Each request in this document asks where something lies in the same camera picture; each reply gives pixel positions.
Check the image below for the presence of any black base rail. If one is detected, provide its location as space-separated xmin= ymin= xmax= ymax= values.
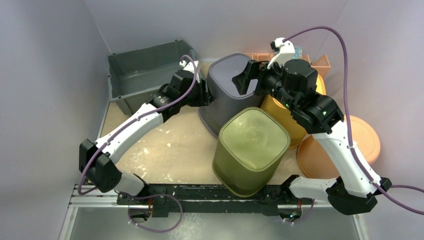
xmin=117 ymin=183 xmax=312 ymax=218

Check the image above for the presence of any yellow mesh basket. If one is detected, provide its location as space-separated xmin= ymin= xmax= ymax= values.
xmin=260 ymin=95 xmax=307 ymax=149

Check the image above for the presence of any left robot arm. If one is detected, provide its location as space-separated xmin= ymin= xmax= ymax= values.
xmin=78 ymin=69 xmax=213 ymax=205

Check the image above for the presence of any dark grey plastic bin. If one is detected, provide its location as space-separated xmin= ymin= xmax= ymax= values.
xmin=107 ymin=40 xmax=198 ymax=116

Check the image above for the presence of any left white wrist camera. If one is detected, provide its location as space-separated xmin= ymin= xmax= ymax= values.
xmin=179 ymin=60 xmax=201 ymax=83

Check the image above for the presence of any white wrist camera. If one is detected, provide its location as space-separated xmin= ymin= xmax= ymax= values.
xmin=179 ymin=60 xmax=201 ymax=83
xmin=267 ymin=37 xmax=296 ymax=70

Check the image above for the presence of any olive green mesh basket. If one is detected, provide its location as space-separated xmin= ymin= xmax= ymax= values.
xmin=212 ymin=107 xmax=291 ymax=198

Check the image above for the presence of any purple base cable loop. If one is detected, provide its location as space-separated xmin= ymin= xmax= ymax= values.
xmin=127 ymin=193 xmax=184 ymax=233

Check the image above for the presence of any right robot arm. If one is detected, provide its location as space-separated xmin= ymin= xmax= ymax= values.
xmin=232 ymin=59 xmax=392 ymax=216

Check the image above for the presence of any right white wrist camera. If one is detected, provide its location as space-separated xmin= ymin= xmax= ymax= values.
xmin=267 ymin=37 xmax=296 ymax=70

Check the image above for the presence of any pink perforated organizer crate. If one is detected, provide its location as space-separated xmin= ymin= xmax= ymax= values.
xmin=245 ymin=53 xmax=331 ymax=78

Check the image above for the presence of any light blue packet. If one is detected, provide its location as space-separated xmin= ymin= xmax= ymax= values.
xmin=292 ymin=45 xmax=303 ymax=59

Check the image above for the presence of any large orange plastic bucket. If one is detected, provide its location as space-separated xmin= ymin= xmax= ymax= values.
xmin=296 ymin=115 xmax=381 ymax=179

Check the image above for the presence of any grey mesh basket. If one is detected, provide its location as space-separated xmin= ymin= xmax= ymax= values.
xmin=198 ymin=53 xmax=263 ymax=137

